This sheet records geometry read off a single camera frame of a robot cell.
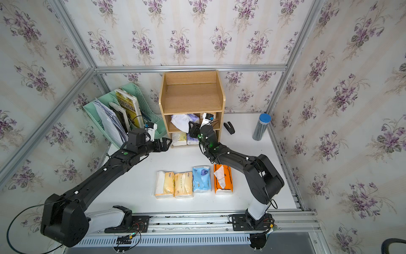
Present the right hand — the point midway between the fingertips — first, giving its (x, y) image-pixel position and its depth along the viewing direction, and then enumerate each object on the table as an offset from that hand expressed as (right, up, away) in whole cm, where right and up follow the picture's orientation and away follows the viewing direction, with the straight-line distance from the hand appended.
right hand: (192, 123), depth 84 cm
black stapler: (+25, -4, +25) cm, 36 cm away
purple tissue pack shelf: (-6, +2, +1) cm, 6 cm away
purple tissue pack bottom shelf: (-2, -10, +14) cm, 18 cm away
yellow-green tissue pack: (-10, -9, +13) cm, 19 cm away
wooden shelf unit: (+3, +15, +3) cm, 15 cm away
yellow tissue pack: (-4, -32, -4) cm, 32 cm away
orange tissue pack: (+16, -29, -4) cm, 33 cm away
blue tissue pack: (+5, -30, 0) cm, 31 cm away
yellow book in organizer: (-38, +12, +10) cm, 41 cm away
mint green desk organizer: (-35, +7, +31) cm, 47 cm away
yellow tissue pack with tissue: (-14, -32, -4) cm, 35 cm away
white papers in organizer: (-42, 0, -3) cm, 42 cm away
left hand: (-13, -9, -2) cm, 16 cm away
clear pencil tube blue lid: (+42, +2, +7) cm, 42 cm away
